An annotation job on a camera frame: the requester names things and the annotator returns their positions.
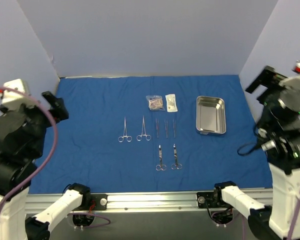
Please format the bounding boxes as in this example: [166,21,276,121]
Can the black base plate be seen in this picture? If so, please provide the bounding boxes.
[77,193,108,211]
[196,191,231,209]

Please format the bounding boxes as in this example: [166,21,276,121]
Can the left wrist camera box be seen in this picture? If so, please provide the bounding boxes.
[0,78,34,111]

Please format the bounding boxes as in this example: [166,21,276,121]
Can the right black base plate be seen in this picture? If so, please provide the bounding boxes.
[196,191,231,209]

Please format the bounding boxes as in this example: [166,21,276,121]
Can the steel bandage scissors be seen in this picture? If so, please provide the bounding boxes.
[155,145,167,171]
[171,144,183,170]

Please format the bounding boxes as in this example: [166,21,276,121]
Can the back aluminium frame rail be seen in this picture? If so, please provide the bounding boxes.
[60,74,131,80]

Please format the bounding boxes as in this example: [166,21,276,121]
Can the aluminium frame rail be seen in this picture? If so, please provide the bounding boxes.
[60,74,131,80]
[25,188,273,215]

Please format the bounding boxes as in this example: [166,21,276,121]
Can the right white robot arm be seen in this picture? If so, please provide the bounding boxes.
[212,61,300,240]

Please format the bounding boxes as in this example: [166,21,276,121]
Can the purple printed clear pouch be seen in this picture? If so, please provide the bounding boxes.
[145,95,165,111]

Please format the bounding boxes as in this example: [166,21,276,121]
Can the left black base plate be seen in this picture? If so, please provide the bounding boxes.
[77,193,108,211]

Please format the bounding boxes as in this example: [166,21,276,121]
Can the front aluminium frame rail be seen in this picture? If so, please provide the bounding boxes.
[25,188,273,215]

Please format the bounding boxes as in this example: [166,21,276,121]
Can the steel hemostat forceps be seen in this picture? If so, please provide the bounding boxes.
[118,117,133,143]
[136,116,152,142]

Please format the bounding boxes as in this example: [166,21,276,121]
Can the white sterile packet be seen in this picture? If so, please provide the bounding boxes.
[165,94,178,113]

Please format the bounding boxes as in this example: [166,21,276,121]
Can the stainless steel instrument tray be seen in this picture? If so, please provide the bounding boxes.
[195,96,227,135]

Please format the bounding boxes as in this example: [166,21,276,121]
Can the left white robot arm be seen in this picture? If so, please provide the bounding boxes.
[0,91,92,240]

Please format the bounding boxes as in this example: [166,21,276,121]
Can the blue surgical cloth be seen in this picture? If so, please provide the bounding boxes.
[30,75,272,194]

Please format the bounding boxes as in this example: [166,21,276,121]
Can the steel tweezers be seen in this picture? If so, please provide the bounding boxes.
[172,119,177,138]
[155,118,160,138]
[164,119,169,139]

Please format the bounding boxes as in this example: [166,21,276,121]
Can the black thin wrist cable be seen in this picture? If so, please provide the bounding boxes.
[236,124,266,157]

